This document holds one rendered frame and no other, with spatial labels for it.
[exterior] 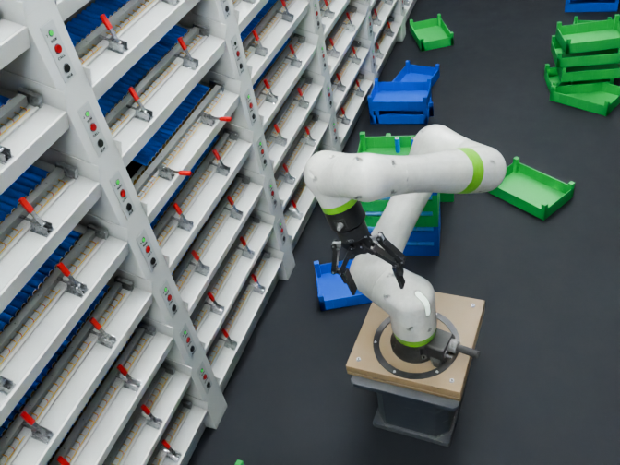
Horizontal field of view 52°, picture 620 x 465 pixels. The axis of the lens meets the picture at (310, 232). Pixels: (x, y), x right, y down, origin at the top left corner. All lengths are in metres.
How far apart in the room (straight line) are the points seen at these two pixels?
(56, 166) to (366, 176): 0.70
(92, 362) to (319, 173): 0.72
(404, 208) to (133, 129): 0.75
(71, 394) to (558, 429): 1.43
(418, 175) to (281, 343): 1.15
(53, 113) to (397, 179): 0.74
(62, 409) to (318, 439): 0.90
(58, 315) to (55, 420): 0.24
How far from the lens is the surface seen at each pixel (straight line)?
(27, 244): 1.45
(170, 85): 1.84
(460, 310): 2.03
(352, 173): 1.38
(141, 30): 1.72
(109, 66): 1.59
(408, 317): 1.76
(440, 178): 1.54
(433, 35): 4.29
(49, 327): 1.53
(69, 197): 1.52
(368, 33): 3.50
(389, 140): 2.55
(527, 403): 2.25
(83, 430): 1.79
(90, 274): 1.60
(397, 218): 1.82
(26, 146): 1.39
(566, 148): 3.26
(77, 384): 1.65
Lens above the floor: 1.87
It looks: 41 degrees down
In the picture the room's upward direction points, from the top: 12 degrees counter-clockwise
